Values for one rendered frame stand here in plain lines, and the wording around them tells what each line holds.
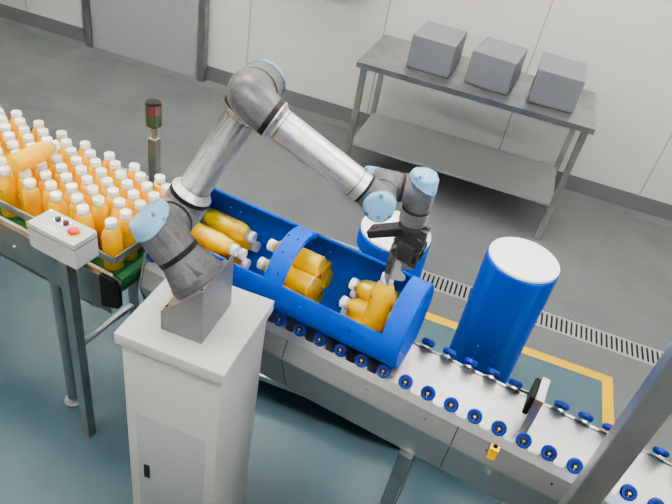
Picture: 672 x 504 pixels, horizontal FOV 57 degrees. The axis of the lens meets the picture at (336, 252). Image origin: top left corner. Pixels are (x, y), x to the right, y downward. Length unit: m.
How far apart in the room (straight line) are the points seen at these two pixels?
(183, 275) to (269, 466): 1.41
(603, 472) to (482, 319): 1.10
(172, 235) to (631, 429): 1.13
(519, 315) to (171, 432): 1.35
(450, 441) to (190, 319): 0.87
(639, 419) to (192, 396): 1.09
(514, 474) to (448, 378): 0.34
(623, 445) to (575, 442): 0.58
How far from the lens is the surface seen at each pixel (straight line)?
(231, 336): 1.71
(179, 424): 1.88
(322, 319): 1.87
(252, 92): 1.43
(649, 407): 1.42
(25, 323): 3.46
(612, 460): 1.54
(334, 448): 2.93
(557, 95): 4.35
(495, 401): 2.05
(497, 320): 2.51
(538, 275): 2.43
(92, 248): 2.17
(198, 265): 1.60
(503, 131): 5.27
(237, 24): 5.67
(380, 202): 1.43
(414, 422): 1.99
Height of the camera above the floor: 2.38
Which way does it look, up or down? 37 degrees down
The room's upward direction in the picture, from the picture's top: 11 degrees clockwise
